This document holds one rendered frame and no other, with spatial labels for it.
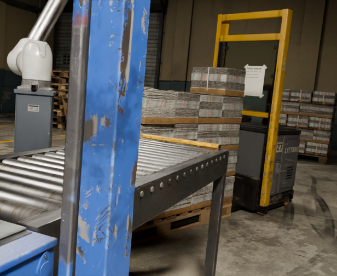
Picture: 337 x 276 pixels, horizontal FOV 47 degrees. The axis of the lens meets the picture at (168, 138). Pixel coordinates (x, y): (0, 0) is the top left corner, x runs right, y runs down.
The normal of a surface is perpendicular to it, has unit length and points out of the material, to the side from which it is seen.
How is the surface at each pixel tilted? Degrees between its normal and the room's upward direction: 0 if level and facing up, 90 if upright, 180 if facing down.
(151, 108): 90
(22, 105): 90
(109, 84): 90
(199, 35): 90
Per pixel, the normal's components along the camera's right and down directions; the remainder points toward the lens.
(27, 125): 0.22, 0.14
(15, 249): 0.09, -0.99
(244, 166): -0.69, 0.03
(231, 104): 0.72, 0.15
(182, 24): -0.40, 0.07
